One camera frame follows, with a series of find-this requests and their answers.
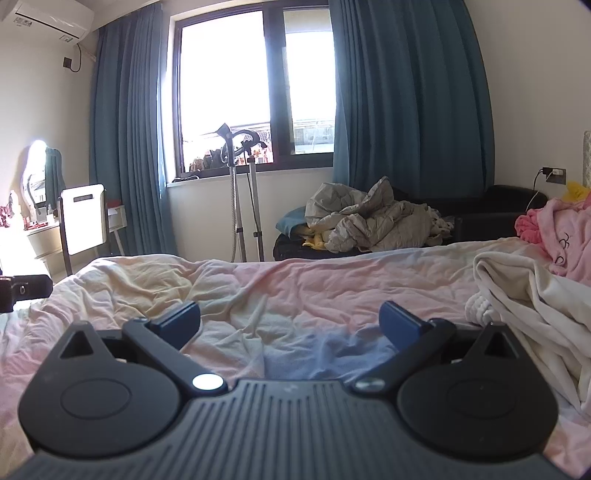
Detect white side rack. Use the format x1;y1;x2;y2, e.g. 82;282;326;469
106;200;129;254

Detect white pants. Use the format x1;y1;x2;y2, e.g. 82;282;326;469
464;249;591;414

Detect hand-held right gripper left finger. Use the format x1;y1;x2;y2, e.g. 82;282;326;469
58;301;228;395

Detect oval vanity mirror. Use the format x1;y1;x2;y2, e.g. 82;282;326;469
21;141;49;206

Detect cluster of cosmetics bottles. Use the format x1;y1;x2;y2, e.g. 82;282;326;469
0;191;61;232

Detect grey quilt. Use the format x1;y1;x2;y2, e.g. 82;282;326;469
305;176;455;254

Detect white charger cable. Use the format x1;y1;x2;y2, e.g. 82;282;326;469
526;170;548;215

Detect pink plush blanket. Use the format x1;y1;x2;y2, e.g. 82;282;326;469
515;194;591;284

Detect blue curtain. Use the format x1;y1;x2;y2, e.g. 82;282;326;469
89;9;178;264
329;0;492;199

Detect yellow cloth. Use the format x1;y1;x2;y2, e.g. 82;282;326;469
300;231;331;251

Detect white backed chair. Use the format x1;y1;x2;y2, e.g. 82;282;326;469
58;184;112;273

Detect white dressing table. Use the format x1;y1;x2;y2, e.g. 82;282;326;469
23;222;65;278

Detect dark framed window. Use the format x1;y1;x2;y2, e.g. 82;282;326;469
168;0;338;178

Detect windowsill clutter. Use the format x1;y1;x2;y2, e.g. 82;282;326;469
189;148;269;171

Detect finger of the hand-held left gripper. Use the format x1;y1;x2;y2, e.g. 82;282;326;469
0;274;52;313

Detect black sofa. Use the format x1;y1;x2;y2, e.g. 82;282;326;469
272;185;550;264

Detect garment steamer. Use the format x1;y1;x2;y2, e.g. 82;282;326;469
215;122;245;264

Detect teal hanging towel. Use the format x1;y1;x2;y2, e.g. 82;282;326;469
45;148;66;204

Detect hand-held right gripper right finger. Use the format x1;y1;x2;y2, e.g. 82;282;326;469
351;300;525;395

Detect white air conditioner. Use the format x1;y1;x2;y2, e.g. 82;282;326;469
0;0;95;40

